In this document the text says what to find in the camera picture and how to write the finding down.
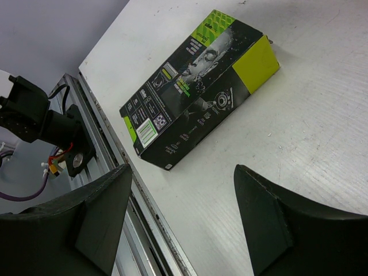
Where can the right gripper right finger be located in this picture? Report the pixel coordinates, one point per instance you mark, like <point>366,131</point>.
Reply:
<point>288,234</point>

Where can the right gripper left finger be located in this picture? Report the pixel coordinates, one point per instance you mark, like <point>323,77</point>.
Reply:
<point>75,234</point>

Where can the black green razor box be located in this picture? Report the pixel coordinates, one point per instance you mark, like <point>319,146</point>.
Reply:
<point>199,85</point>

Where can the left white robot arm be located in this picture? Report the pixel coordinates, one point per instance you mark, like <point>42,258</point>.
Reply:
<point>26,113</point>

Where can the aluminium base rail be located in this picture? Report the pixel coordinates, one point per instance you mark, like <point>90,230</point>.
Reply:
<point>147,244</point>

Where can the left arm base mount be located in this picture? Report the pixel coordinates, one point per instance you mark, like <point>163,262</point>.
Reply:
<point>77,149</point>

